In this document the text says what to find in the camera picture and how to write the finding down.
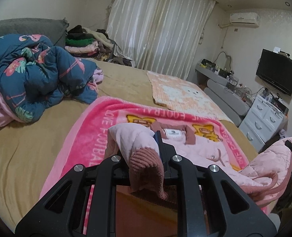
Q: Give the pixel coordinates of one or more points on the blue floral comforter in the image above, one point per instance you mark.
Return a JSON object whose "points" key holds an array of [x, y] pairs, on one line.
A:
{"points": [[36, 75]]}

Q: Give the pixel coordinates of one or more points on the black flat television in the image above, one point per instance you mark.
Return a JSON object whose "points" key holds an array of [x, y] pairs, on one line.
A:
{"points": [[276, 70]]}

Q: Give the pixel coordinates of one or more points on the white air conditioner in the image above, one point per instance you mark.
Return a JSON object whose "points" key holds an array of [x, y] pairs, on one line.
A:
{"points": [[245, 19]]}

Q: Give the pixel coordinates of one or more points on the tan bed sheet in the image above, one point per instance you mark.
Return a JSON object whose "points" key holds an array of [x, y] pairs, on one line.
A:
{"points": [[28, 152]]}

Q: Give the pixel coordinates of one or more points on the grey curved shelf unit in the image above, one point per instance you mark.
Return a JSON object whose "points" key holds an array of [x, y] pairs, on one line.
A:
{"points": [[230, 103]]}

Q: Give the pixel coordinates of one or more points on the pink quilted jacket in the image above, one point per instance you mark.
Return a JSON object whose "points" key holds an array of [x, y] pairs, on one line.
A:
{"points": [[264, 179]]}

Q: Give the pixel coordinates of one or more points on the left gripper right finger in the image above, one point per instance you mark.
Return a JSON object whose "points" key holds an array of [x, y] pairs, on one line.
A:
{"points": [[209, 202]]}

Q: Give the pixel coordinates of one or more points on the grey headboard cushion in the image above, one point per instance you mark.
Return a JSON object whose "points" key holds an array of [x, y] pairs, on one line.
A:
{"points": [[55, 30]]}

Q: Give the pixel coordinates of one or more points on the white drawer cabinet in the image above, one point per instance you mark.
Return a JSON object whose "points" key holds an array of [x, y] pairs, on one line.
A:
{"points": [[262, 122]]}

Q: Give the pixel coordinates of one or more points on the peach kitty blanket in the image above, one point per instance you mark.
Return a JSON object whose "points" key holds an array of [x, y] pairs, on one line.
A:
{"points": [[182, 96]]}

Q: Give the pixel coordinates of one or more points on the pile of folded clothes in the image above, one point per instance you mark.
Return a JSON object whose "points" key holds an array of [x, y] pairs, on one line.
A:
{"points": [[85, 43]]}

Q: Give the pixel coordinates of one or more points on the pink cartoon fleece blanket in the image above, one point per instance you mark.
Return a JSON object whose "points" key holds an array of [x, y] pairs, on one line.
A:
{"points": [[87, 140]]}

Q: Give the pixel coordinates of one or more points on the white striped curtain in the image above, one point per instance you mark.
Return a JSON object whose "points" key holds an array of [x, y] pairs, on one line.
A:
{"points": [[159, 35]]}

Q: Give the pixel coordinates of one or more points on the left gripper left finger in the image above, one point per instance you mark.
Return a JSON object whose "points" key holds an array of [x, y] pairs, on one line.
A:
{"points": [[81, 203]]}

